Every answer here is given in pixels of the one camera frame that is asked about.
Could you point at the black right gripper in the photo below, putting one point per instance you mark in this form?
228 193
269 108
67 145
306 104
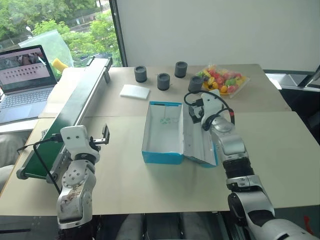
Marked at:
196 113

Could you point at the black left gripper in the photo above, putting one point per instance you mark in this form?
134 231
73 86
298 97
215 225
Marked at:
97 142

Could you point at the blue cardboard box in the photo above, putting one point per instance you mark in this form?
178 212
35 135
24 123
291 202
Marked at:
162 135

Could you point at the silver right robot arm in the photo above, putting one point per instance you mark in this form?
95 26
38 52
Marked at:
232 142

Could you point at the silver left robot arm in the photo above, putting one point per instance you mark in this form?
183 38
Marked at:
75 185

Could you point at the green conveyor belt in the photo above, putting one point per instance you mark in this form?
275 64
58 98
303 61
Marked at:
75 105

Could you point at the dark grey cylinder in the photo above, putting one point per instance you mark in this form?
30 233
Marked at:
140 74
195 84
163 82
181 69

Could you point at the bag of colourful candies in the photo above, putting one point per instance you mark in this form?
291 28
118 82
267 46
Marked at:
225 80

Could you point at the white foam pad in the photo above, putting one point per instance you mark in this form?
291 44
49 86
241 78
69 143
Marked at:
135 91

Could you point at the yellow sponge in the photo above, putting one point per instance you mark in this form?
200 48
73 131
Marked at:
59 65

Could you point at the grey side desk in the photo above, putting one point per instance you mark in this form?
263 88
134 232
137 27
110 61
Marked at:
285 80

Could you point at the silver laptop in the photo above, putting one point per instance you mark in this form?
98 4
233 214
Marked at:
23 82

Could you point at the grey cloth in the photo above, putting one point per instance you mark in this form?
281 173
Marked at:
8 150

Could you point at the green transparent plastic bag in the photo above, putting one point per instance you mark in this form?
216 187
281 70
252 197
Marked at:
47 41

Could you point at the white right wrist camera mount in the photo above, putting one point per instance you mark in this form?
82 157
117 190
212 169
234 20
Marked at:
211 105

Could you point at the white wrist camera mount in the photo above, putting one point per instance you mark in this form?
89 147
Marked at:
75 137
211 105

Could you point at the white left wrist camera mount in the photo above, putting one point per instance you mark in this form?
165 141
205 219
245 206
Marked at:
75 137

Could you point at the black window frame post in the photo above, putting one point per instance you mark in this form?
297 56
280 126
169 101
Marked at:
118 32

